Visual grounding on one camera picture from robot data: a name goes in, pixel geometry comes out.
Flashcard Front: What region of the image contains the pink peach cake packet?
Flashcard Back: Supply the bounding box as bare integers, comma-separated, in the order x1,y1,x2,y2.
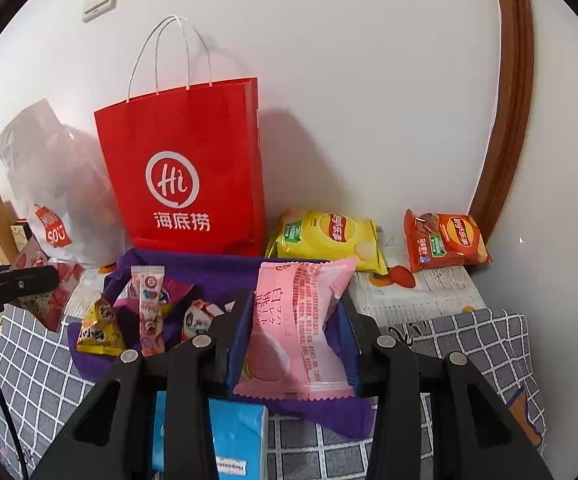
234,257,357,401

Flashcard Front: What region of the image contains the yellow snack packet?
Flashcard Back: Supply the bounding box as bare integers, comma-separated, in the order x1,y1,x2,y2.
75,296,126,356

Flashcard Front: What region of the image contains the long strawberry bear snack packet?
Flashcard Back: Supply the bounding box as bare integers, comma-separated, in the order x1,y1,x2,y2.
132,266,165,356

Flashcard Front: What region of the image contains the panda print snack packet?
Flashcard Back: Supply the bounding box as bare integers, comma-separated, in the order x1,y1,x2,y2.
182,299,225,341

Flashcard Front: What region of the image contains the magenta snack packet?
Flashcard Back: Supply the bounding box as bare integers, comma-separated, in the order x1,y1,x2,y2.
113,278,193,318

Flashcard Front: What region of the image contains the blue tissue pack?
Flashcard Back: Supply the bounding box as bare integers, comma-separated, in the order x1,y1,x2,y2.
151,391,268,479

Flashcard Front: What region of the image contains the newspaper with parrot picture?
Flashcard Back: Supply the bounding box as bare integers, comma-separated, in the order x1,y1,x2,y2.
350,231,486,328

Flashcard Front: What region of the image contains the grey checked bed sheet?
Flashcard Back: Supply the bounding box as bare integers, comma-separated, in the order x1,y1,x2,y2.
0,307,546,479

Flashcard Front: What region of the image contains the purple towel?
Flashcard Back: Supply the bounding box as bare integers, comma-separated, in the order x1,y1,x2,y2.
68,248,374,440

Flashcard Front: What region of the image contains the white Miniso plastic bag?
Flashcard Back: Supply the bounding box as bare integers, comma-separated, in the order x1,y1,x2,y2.
0,99,130,268

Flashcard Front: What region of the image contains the orange chips bag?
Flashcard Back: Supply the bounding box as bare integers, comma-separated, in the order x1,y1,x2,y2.
403,209,492,273

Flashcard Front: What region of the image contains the yellow chips bag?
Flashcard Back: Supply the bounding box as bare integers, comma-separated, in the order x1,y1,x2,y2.
265,209,388,275

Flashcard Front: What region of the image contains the red Haidilao paper bag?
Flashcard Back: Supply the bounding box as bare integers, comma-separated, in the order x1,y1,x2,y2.
95,78,266,256

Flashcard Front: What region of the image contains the brown wooden door frame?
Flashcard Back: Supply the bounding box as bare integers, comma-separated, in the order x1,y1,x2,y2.
469,0,534,240

